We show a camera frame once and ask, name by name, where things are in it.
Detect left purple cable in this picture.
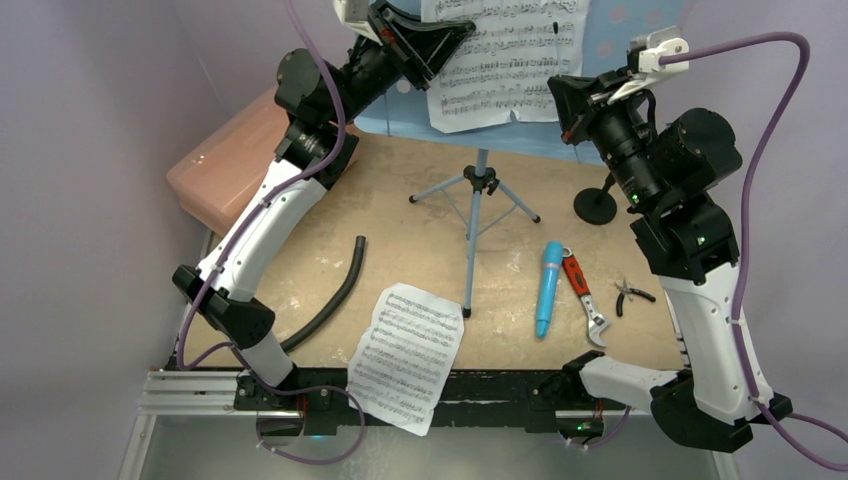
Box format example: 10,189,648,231
175,0,367,465

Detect purple cable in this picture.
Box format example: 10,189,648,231
563,31,848,473
175,0,367,465

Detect black rubber hose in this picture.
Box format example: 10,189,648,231
279,235,368,354

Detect black microphone desk stand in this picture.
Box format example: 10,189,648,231
573,174,617,225

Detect sheet music bottom page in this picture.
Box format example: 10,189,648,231
347,283,465,437

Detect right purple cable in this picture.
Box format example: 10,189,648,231
563,31,848,473

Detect sheet music top page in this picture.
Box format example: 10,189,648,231
421,0,590,133

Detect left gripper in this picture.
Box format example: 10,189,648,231
328,0,475,129

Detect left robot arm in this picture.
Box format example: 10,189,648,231
172,1,476,409

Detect red adjustable wrench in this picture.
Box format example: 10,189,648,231
562,247,610,348

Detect aluminium mounting rail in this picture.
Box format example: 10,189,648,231
141,368,599,426

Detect blue toy microphone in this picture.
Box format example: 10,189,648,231
535,241,564,339

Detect small black pliers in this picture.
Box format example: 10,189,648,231
614,279,657,318

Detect sheet music page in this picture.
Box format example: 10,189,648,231
347,283,465,437
421,0,590,133

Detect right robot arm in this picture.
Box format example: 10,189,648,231
548,69,792,453

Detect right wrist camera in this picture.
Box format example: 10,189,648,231
607,26,690,105

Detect pink plastic storage box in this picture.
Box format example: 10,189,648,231
166,86,362,236

